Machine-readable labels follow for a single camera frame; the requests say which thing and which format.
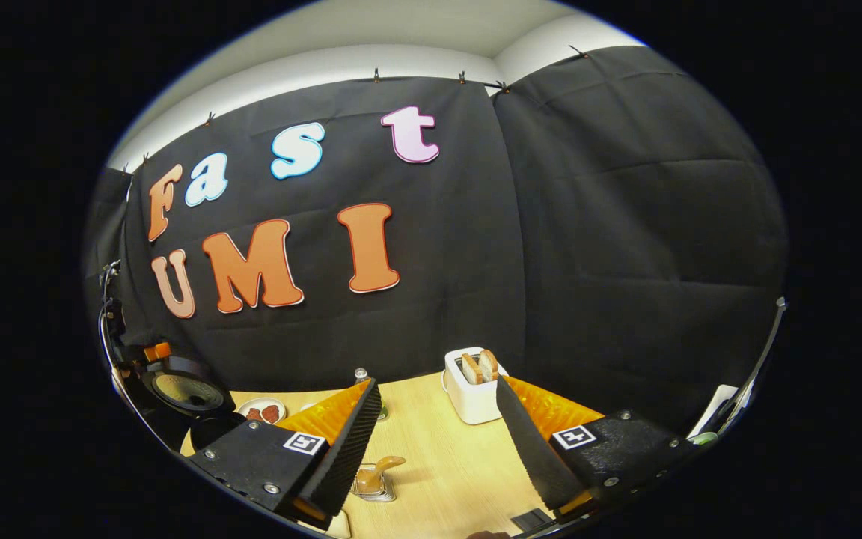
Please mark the white toaster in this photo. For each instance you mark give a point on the white toaster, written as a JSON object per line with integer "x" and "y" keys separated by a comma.
{"x": 468, "y": 404}

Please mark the toast bread slice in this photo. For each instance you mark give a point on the toast bread slice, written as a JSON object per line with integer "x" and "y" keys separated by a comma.
{"x": 471, "y": 369}
{"x": 488, "y": 364}

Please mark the black backdrop cloth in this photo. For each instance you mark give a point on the black backdrop cloth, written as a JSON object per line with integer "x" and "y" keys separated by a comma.
{"x": 551, "y": 262}

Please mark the grey metal rod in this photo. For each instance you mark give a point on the grey metal rod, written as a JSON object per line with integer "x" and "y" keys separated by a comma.
{"x": 780, "y": 302}

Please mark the white divided plate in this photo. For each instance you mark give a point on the white divided plate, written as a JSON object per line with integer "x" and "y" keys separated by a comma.
{"x": 263, "y": 403}

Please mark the white rounded container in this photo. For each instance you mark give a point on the white rounded container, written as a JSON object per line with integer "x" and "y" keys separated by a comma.
{"x": 339, "y": 526}

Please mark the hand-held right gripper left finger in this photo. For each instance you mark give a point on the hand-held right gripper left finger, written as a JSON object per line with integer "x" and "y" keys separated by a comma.
{"x": 352, "y": 449}

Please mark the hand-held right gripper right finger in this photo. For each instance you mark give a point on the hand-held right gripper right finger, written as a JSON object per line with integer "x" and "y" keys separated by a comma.
{"x": 532, "y": 449}

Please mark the green drink bottle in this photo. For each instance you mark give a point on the green drink bottle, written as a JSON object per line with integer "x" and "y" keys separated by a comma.
{"x": 361, "y": 374}

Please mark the clear chopstick holder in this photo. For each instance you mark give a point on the clear chopstick holder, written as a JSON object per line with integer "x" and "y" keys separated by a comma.
{"x": 382, "y": 494}

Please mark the black rice cooker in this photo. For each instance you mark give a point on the black rice cooker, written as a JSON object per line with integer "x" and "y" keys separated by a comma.
{"x": 184, "y": 393}

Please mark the wooden spoon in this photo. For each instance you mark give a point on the wooden spoon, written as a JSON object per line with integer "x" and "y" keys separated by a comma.
{"x": 386, "y": 464}

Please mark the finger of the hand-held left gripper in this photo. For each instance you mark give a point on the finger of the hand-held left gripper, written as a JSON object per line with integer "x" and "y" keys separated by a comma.
{"x": 156, "y": 352}

